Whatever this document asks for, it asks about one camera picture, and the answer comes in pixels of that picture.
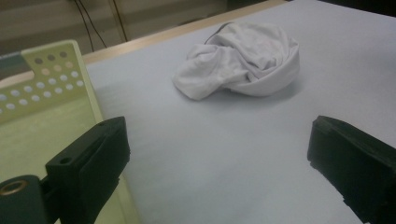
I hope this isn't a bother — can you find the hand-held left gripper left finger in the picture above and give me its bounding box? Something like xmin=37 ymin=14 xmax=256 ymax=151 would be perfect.
xmin=45 ymin=116 xmax=131 ymax=224

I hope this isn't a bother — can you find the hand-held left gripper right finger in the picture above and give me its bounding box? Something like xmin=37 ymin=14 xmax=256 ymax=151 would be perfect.
xmin=306 ymin=115 xmax=396 ymax=224

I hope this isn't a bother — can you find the pale yellow plastic basket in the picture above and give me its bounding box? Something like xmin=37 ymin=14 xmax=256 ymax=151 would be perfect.
xmin=0 ymin=39 xmax=142 ymax=224

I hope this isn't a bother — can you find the white cloth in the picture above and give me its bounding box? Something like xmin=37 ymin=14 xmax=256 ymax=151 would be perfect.
xmin=172 ymin=21 xmax=301 ymax=102

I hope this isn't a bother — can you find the white table mat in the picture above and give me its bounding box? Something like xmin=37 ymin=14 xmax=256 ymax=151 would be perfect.
xmin=85 ymin=0 xmax=396 ymax=224

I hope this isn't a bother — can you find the black wall cable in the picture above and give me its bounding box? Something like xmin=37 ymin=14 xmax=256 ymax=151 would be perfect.
xmin=73 ymin=0 xmax=108 ymax=52
xmin=110 ymin=0 xmax=129 ymax=43

